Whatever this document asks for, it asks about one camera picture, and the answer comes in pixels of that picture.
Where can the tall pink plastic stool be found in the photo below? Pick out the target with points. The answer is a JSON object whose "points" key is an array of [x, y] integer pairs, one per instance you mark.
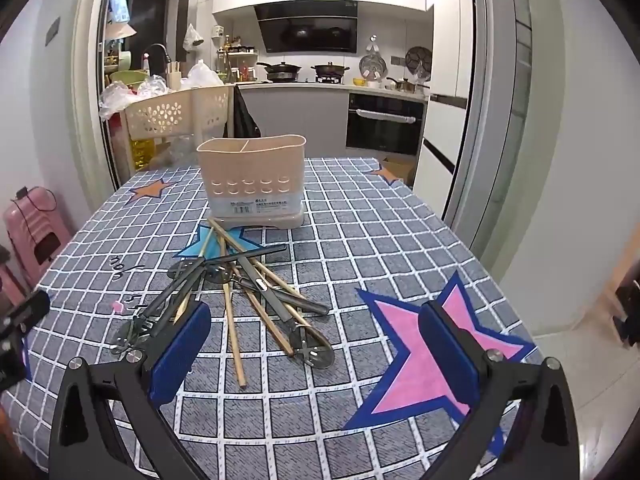
{"points": [[35, 230]]}

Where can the black wok with lid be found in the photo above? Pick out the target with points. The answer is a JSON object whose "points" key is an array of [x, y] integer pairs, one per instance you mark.
{"points": [[330, 69], [281, 69]]}

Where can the grey wall switch panel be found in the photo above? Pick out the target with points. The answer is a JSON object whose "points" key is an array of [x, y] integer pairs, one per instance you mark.
{"points": [[52, 30]]}

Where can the black built-in oven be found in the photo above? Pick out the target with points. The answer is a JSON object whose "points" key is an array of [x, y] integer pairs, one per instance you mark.
{"points": [[385, 130]]}

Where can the red capped spray bottle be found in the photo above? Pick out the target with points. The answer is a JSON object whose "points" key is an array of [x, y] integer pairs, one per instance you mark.
{"points": [[146, 62]]}

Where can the beige plastic utensil holder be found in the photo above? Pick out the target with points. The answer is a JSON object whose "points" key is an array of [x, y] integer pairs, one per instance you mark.
{"points": [[250, 165]]}

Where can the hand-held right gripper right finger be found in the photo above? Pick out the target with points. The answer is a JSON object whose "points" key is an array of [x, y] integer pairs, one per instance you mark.
{"points": [[445, 355]]}

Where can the white plastic bag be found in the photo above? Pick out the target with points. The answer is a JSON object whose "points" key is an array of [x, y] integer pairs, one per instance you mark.
{"points": [[202, 75]]}

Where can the beige knife block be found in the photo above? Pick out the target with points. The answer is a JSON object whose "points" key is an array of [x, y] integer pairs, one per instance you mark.
{"points": [[174, 72]]}

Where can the yellow cooking oil bottle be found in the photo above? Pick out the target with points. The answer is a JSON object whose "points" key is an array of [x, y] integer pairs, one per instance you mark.
{"points": [[141, 150]]}

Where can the black kitchen faucet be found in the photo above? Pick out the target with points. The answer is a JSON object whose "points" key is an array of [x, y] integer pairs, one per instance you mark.
{"points": [[168, 57]]}

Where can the white refrigerator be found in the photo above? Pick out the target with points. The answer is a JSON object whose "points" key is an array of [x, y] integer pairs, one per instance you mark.
{"points": [[447, 85]]}

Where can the white spice rack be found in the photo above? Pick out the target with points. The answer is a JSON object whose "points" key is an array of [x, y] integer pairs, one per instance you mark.
{"points": [[237, 60]]}

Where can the round metal steamer rack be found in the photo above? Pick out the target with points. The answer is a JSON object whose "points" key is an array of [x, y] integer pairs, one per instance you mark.
{"points": [[372, 66]]}

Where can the cardboard box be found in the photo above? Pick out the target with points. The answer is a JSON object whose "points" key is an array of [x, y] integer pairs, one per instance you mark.
{"points": [[400, 167]]}

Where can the black chopstick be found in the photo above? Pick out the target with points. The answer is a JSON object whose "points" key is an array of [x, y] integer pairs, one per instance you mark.
{"points": [[250, 254], [175, 292]]}

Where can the black hanging garment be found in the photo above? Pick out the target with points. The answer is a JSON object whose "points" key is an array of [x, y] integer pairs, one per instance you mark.
{"points": [[245, 115]]}

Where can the pale green bowl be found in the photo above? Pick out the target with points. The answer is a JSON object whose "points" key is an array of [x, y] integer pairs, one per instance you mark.
{"points": [[124, 60]]}

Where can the hanging clear plastic bag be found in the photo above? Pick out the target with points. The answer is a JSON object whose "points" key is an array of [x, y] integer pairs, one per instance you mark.
{"points": [[192, 35]]}

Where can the clear crumpled plastic bags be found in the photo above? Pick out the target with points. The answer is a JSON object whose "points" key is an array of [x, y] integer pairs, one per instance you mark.
{"points": [[120, 97]]}

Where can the green plastic basin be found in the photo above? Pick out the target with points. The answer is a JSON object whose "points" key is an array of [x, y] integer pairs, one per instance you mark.
{"points": [[125, 77]]}

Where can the beige perforated basket cart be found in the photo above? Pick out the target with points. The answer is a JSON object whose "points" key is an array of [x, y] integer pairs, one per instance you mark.
{"points": [[165, 112]]}

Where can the black range hood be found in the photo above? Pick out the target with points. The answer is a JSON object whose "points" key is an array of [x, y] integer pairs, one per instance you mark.
{"points": [[307, 30]]}

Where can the white wall dispenser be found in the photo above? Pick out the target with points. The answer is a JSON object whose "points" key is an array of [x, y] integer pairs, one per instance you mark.
{"points": [[216, 32]]}

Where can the grey checkered star tablecloth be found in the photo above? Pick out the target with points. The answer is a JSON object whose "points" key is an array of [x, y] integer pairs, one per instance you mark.
{"points": [[350, 260]]}

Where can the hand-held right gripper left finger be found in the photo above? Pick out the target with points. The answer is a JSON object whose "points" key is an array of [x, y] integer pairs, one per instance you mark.
{"points": [[180, 355]]}

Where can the round divided black pan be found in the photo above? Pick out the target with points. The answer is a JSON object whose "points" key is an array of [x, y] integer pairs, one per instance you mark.
{"points": [[417, 58]]}

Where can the blue hanging packet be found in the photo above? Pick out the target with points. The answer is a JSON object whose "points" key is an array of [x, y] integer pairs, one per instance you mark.
{"points": [[117, 2]]}

